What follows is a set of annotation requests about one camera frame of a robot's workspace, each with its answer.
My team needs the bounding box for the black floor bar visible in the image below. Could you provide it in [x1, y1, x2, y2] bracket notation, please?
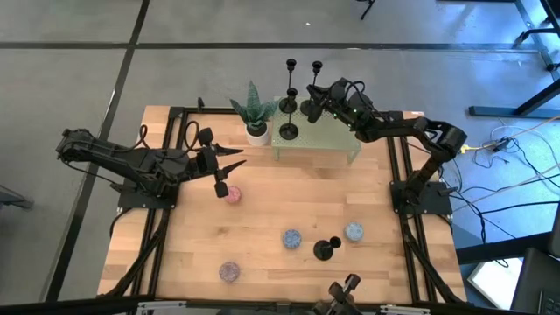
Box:
[454, 231, 555, 263]

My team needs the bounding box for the small green perforated table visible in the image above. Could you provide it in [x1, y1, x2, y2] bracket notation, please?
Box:
[269, 96, 363, 165]

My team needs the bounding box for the black laptop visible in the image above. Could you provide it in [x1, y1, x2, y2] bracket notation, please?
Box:
[510, 247, 560, 315]

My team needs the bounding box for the white board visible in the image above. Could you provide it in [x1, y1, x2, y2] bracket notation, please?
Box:
[465, 256, 525, 310]

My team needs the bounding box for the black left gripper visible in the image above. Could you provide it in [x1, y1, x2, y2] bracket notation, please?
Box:
[191, 126, 248, 199]

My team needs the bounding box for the green snake plant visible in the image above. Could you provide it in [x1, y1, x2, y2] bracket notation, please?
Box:
[229, 80, 281, 128]

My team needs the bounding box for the black stand leg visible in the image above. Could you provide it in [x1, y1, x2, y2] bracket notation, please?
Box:
[359, 0, 377, 21]

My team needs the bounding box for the black table-level camera mount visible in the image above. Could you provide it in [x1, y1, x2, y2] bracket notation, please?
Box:
[313, 273, 364, 315]

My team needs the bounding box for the grey floor object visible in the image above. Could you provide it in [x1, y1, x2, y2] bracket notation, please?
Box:
[0, 183, 35, 211]

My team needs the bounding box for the white plant pot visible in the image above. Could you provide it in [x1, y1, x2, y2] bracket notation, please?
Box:
[244, 122, 271, 148]

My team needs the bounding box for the pink patterned tin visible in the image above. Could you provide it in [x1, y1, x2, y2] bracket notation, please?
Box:
[224, 185, 242, 205]

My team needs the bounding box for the dark blue patterned tin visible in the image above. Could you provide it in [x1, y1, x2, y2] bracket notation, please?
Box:
[282, 228, 303, 250]

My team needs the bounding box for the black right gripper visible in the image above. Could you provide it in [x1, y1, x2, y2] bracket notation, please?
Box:
[305, 77, 375, 129]

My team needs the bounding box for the black floor cable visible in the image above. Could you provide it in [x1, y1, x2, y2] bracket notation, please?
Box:
[445, 139, 560, 268]

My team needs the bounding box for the black desk frame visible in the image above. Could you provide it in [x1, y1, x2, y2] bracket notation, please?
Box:
[468, 0, 560, 120]

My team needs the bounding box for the black aluminium table frame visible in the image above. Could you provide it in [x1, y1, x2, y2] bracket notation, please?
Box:
[98, 96, 469, 315]

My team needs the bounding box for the yellow floor cable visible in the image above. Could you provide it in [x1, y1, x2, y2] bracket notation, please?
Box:
[458, 115, 560, 154]

